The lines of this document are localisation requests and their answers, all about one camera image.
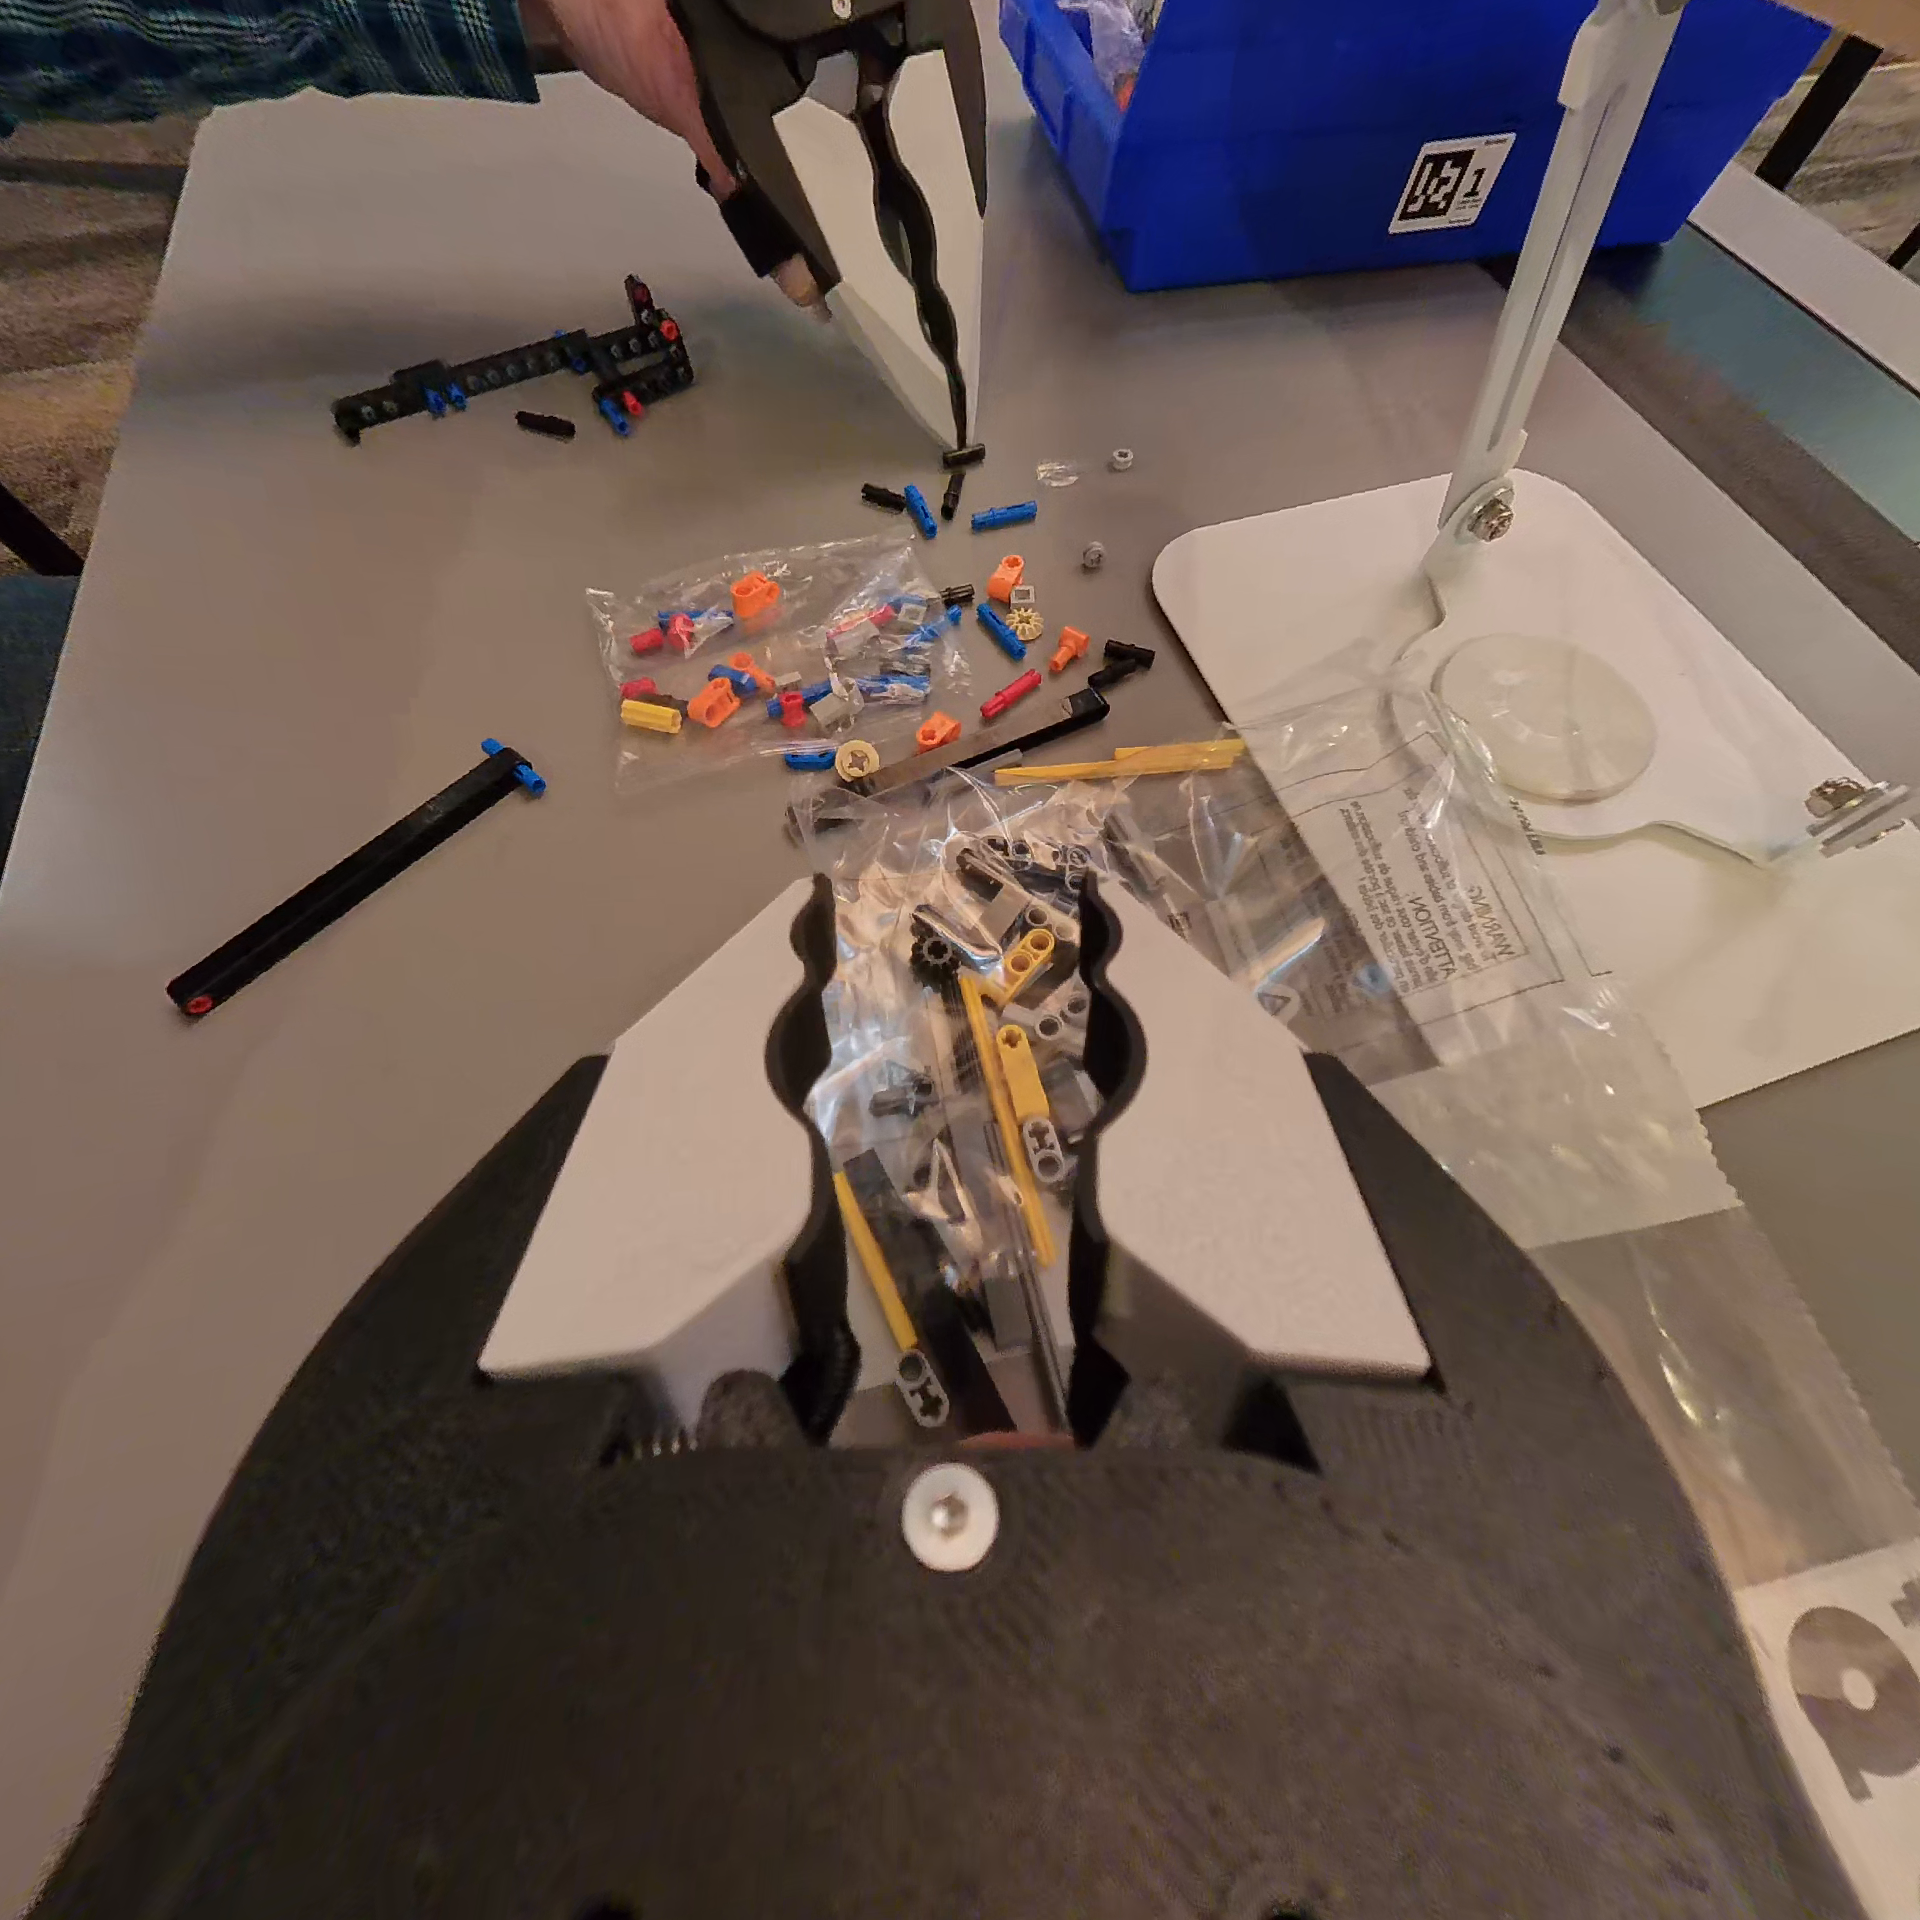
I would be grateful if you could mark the black beam with blue pin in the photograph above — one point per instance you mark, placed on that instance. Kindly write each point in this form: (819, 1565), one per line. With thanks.
(345, 879)

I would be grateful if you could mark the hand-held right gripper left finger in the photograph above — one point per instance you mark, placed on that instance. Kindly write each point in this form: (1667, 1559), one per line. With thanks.
(674, 1201)

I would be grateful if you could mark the small clear lego piece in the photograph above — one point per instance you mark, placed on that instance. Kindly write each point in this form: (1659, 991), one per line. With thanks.
(1059, 469)

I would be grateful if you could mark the red lego axle pin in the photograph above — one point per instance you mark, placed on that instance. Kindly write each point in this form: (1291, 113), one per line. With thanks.
(1011, 697)

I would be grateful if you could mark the empty clear plastic bag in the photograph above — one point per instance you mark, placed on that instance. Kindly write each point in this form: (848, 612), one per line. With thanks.
(1723, 1349)

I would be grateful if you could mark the small clear bag colourful pieces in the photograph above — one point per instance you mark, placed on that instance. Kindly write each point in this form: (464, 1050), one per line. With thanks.
(779, 662)

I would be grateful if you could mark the blue storage bin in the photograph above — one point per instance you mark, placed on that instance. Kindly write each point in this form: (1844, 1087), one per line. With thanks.
(1276, 181)

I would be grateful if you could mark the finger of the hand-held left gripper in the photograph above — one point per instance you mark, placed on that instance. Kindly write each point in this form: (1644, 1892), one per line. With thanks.
(844, 226)
(954, 196)

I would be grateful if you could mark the tan round lego bush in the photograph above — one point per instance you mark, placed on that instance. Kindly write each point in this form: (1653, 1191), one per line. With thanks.
(857, 761)

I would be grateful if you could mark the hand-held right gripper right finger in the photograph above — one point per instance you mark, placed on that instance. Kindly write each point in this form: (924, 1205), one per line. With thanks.
(1244, 1201)

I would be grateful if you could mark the orange lego connector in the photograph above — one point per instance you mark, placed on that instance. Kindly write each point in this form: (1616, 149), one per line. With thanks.
(1004, 581)
(1065, 650)
(940, 733)

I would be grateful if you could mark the person's left hand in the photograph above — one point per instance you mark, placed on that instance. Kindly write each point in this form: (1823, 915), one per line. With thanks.
(623, 45)

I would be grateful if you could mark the person's left forearm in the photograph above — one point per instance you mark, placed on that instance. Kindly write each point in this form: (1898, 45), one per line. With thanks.
(224, 61)

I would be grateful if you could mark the tan lego gear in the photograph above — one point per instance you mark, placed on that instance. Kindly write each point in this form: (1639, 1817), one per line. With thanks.
(1027, 628)

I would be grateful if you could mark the large clear bag grey pieces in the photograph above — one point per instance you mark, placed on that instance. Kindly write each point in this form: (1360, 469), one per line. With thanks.
(973, 932)

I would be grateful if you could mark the black furniture leg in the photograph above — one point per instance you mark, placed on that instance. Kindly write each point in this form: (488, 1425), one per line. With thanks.
(1837, 90)

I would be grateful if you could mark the long black lego beam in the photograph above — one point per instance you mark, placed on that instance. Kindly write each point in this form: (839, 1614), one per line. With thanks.
(931, 770)

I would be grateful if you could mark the clear round lens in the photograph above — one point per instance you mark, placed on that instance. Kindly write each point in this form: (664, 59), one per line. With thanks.
(1545, 722)

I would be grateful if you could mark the white stand with base plate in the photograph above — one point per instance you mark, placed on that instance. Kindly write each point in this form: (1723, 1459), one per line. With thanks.
(1800, 974)

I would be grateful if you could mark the person's dark trousers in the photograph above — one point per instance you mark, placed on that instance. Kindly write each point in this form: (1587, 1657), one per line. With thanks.
(31, 706)

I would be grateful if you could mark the black lego beam assembly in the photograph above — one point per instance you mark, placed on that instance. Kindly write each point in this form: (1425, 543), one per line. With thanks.
(451, 380)

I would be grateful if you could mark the long yellow lego piece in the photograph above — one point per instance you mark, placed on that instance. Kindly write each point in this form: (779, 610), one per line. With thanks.
(1079, 770)

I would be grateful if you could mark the empty clear printed bag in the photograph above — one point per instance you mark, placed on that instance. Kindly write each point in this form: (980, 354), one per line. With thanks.
(1425, 932)

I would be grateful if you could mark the clear bag in bin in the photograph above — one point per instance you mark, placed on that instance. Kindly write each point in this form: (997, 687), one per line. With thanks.
(1103, 38)

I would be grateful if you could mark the white printed paper sheet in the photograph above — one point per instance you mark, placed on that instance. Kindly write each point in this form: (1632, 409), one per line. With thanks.
(1779, 1598)

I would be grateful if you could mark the black angled lego connector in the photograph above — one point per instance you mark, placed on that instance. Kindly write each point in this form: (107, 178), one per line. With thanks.
(1125, 654)

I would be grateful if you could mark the blue lego pin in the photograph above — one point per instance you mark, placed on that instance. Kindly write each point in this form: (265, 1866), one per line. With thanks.
(922, 511)
(1004, 518)
(1001, 629)

